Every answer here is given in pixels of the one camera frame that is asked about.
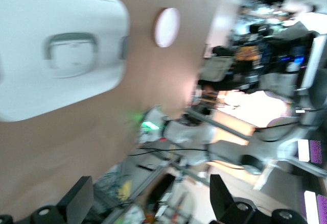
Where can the white lidded container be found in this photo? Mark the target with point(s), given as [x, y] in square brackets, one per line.
[38, 86]

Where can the pink round plate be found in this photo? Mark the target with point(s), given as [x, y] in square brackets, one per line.
[167, 27]

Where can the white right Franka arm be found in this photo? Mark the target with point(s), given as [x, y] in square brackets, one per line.
[184, 134]

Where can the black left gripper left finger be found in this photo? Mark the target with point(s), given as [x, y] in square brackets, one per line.
[76, 198]

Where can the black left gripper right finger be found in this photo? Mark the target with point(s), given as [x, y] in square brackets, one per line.
[219, 196]

